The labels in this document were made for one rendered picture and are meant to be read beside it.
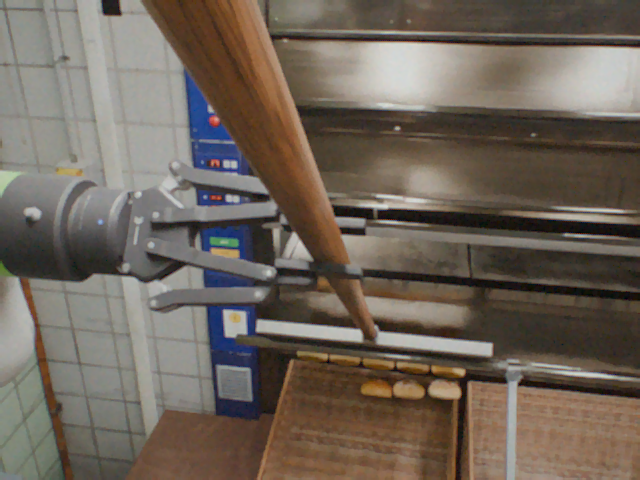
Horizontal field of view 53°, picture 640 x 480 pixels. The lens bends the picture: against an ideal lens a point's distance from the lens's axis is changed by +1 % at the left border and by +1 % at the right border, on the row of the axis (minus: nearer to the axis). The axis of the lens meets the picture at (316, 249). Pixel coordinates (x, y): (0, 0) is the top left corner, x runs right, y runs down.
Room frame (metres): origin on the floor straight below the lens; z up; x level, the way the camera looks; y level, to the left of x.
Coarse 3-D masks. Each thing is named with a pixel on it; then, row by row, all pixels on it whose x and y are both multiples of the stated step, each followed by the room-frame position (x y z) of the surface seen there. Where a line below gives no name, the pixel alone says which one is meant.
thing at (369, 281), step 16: (368, 272) 1.76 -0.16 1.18; (384, 272) 1.76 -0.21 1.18; (400, 272) 1.76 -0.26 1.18; (416, 272) 1.76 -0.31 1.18; (384, 288) 1.72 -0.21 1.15; (400, 288) 1.71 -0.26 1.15; (416, 288) 1.70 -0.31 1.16; (432, 288) 1.69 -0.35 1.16; (448, 288) 1.68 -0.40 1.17; (464, 288) 1.67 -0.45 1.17; (480, 288) 1.67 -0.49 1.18; (496, 288) 1.66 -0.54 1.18; (512, 288) 1.66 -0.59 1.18; (528, 288) 1.66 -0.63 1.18; (544, 288) 1.66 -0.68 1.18; (560, 288) 1.66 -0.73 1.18; (576, 288) 1.66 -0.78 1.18; (592, 288) 1.66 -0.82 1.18; (544, 304) 1.63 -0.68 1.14; (560, 304) 1.62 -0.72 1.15; (576, 304) 1.62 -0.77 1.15; (592, 304) 1.61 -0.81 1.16; (608, 304) 1.60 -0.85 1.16; (624, 304) 1.59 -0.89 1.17
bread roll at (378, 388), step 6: (366, 384) 1.64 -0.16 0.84; (372, 384) 1.63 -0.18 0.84; (378, 384) 1.63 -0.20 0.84; (384, 384) 1.63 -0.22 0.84; (366, 390) 1.62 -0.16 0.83; (372, 390) 1.61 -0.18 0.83; (378, 390) 1.61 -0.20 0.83; (384, 390) 1.61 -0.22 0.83; (390, 390) 1.62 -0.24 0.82; (378, 396) 1.62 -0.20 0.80; (384, 396) 1.61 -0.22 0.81; (390, 396) 1.62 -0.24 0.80
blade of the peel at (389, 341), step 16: (272, 336) 1.38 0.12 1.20; (288, 336) 1.31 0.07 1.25; (304, 336) 1.27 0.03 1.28; (320, 336) 1.26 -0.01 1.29; (336, 336) 1.25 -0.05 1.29; (352, 336) 1.25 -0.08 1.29; (384, 336) 1.24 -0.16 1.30; (400, 336) 1.24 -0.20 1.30; (416, 336) 1.23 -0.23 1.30; (432, 352) 1.29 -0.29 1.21; (448, 352) 1.23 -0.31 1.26; (464, 352) 1.20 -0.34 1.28; (480, 352) 1.20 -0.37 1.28
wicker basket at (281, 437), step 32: (288, 384) 1.66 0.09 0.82; (352, 384) 1.68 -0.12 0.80; (288, 416) 1.66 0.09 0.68; (320, 416) 1.67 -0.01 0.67; (352, 416) 1.65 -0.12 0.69; (384, 416) 1.64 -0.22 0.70; (416, 416) 1.62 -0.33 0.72; (448, 416) 1.61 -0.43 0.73; (288, 448) 1.61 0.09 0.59; (320, 448) 1.61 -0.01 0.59; (352, 448) 1.61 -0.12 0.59; (384, 448) 1.61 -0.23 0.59; (416, 448) 1.59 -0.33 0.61; (448, 448) 1.54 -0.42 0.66
